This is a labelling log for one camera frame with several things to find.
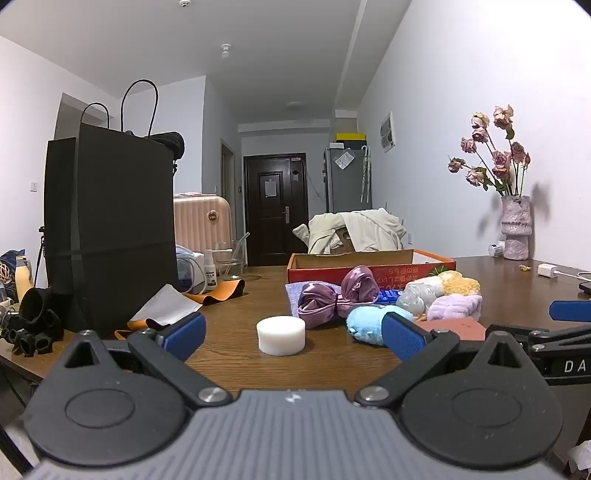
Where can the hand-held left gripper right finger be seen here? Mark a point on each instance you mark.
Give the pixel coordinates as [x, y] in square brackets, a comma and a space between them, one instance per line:
[401, 337]

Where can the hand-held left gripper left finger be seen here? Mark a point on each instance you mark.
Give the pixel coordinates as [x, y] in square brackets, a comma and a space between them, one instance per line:
[184, 330]

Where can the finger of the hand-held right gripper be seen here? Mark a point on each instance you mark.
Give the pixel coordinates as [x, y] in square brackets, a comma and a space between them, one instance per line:
[554, 339]
[572, 311]

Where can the blue plush toy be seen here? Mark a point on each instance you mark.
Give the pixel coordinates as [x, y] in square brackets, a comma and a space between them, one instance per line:
[364, 325]

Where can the grey plush toy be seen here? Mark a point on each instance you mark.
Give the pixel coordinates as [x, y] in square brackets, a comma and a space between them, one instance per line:
[418, 297]

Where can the blue printed packet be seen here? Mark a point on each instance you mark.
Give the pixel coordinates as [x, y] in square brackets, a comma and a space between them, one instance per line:
[391, 295]

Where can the pink sponge block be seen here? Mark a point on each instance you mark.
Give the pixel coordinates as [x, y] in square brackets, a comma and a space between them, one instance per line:
[457, 328]

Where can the lavender fluffy cloth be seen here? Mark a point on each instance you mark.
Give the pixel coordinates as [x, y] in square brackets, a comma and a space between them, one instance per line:
[455, 308]

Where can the yellow white plush toy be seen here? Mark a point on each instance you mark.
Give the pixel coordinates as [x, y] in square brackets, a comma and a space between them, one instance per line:
[457, 284]

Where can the purple satin bonnet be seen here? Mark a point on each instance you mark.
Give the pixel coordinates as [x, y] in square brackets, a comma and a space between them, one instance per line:
[323, 304]

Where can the white round sponge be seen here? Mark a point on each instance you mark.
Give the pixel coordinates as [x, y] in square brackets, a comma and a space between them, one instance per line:
[280, 337]

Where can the orange cardboard box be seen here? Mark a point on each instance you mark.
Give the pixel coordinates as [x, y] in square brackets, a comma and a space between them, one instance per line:
[318, 270]

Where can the lilac woven cloth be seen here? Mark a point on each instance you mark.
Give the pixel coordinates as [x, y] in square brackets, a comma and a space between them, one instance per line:
[293, 297]

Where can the black phone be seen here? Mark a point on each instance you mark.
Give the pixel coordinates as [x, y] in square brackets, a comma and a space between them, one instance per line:
[586, 288]

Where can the white paper sheet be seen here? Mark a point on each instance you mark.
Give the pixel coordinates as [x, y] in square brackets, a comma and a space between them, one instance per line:
[164, 304]

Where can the orange neoprene sleeve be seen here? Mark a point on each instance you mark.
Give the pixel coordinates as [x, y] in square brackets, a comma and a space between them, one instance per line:
[221, 290]
[138, 328]

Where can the white blue plastic package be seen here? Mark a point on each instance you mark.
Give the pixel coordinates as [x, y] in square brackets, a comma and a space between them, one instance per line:
[190, 270]

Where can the white spray bottle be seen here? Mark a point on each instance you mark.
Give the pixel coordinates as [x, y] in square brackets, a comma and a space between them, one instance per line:
[210, 274]

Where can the glass beaker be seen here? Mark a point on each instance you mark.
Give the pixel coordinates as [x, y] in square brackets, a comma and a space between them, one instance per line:
[228, 267]

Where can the white plastic bag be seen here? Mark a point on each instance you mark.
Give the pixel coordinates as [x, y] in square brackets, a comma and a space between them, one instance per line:
[581, 459]

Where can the small white bottle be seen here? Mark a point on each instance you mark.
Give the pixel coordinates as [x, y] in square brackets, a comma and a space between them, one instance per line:
[496, 250]

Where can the pink textured vase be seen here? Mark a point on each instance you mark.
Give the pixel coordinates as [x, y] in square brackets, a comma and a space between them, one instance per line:
[516, 226]

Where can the white stirring rod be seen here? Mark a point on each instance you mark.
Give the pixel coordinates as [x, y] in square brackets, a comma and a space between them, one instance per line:
[243, 244]

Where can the pink suitcase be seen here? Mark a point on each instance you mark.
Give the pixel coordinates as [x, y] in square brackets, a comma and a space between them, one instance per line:
[198, 221]

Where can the beige jacket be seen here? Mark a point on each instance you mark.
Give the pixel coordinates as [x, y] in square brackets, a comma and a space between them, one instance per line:
[374, 230]

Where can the brown wooden chair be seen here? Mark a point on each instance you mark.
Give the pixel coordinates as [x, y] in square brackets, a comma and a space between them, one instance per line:
[345, 242]

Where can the black paper bag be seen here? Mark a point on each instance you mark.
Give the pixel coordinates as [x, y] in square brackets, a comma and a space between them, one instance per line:
[115, 221]

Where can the dark wooden door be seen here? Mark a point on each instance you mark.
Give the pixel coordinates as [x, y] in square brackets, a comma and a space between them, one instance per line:
[277, 221]

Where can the black cylinder parts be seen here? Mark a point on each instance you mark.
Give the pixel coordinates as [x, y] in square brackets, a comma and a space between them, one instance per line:
[39, 314]

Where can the grey refrigerator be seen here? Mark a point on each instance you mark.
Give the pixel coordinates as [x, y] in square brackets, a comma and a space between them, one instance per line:
[346, 189]

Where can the white door notice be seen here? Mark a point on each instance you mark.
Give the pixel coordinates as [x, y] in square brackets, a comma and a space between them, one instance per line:
[270, 189]

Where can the white folded umbrella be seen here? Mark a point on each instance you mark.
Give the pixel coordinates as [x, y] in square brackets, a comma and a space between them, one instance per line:
[365, 175]

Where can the dried pink roses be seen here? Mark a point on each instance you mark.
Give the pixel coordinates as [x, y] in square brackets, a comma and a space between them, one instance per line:
[501, 159]

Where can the yellow bottle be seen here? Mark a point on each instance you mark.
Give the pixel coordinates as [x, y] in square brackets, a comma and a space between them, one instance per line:
[23, 279]

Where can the clear bag on refrigerator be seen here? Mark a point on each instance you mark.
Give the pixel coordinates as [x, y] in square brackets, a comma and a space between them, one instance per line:
[345, 158]

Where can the black cloth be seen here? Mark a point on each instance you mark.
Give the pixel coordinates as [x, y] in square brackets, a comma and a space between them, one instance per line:
[171, 143]

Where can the yellow box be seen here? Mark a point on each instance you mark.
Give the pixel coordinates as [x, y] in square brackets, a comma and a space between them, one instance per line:
[351, 137]

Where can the ceiling sprinkler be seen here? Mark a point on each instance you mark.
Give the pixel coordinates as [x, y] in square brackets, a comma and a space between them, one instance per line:
[226, 50]

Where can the white wall panel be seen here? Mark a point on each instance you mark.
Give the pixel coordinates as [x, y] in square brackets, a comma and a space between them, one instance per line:
[388, 134]

